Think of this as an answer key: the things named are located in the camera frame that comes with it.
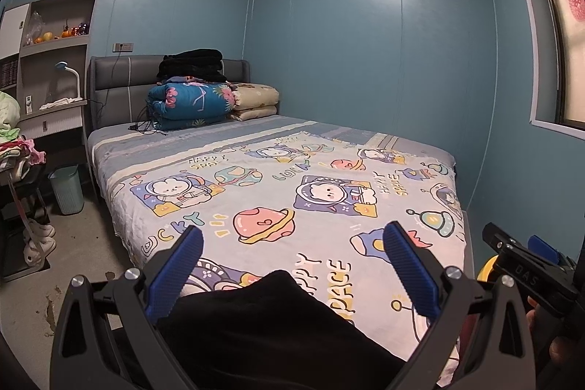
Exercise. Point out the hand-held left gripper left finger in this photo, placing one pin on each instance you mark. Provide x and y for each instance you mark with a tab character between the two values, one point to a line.
178	271

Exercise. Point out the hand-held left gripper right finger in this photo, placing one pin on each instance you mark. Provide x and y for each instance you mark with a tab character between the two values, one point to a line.
409	266

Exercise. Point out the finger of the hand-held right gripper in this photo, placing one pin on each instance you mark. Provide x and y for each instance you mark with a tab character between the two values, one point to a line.
544	250
500	239

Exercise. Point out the person's right hand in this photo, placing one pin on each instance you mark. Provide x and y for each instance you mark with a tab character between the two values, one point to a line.
563	349

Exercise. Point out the person's black clothing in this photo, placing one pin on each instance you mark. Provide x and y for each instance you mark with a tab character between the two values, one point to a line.
274	326

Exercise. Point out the green waste basket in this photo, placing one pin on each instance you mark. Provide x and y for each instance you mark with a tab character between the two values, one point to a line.
66	191

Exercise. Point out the white slipper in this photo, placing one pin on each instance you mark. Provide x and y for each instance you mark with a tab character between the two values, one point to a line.
43	231
39	253

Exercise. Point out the bed with cartoon sheet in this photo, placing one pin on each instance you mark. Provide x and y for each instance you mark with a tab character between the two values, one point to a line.
274	152

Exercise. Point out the blue floral pillow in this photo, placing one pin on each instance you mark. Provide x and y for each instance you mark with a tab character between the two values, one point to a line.
192	102

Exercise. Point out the black metal rack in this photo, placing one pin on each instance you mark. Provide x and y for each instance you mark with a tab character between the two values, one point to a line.
18	198

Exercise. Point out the beige folded quilt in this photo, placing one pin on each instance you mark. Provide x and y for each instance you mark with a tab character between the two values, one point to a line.
256	97

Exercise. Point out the grey padded headboard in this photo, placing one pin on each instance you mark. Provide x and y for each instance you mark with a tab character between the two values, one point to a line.
114	84

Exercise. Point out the white cloth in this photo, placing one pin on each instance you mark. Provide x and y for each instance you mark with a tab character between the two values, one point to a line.
57	103

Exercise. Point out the black folded clothing pile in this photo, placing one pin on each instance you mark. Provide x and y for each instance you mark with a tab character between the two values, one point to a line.
192	63

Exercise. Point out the white desk lamp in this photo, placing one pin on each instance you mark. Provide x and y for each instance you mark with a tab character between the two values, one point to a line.
78	84

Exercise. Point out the white remote control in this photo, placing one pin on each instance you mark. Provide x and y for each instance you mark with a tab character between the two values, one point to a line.
29	104

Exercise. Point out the pile of coloured clothes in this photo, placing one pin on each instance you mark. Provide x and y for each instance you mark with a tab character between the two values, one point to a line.
9	116

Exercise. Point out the orange fruit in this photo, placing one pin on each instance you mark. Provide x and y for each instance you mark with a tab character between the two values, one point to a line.
44	37

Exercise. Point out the clear plastic bag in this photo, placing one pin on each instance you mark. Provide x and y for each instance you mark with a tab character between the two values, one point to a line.
35	22

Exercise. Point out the window with white frame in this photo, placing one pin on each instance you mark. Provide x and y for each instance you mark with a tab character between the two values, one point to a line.
571	52

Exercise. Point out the wall socket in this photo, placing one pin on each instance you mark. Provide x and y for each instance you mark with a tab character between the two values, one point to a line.
123	47

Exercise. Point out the grey wall shelf unit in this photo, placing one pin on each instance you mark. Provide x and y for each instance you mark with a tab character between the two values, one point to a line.
59	29

